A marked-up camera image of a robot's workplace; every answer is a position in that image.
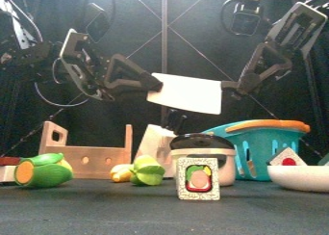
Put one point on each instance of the white toy knife block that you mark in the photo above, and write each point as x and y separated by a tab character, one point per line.
151	149

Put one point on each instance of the white flat board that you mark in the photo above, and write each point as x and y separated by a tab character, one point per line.
6	174

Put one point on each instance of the cream toy cooking pot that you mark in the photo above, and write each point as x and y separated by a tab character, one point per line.
226	165

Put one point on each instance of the small green cucumber toy piece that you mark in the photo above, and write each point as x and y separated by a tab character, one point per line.
43	158

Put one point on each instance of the black pot lid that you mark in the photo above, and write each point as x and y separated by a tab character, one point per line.
198	141

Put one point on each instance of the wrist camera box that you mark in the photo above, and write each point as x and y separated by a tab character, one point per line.
246	20
97	22

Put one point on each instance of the white toy sushi roll piece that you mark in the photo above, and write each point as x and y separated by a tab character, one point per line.
198	179

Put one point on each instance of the wooden toy crate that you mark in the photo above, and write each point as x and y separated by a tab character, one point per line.
91	158

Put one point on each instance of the sushi piece red centre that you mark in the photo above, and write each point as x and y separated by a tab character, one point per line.
286	158

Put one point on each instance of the large green cucumber toy piece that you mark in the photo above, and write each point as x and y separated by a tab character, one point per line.
43	176

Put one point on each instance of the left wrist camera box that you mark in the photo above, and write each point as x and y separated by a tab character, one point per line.
97	22

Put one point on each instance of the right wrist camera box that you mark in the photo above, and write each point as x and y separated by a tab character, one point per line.
246	20

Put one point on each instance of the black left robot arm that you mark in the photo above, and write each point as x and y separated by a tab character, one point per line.
22	49

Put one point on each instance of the white bowl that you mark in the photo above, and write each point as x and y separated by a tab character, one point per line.
299	177

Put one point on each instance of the vertical metal frame pole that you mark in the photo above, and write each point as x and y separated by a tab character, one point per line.
163	36

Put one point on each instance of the red toy food piece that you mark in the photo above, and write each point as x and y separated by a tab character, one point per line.
9	161

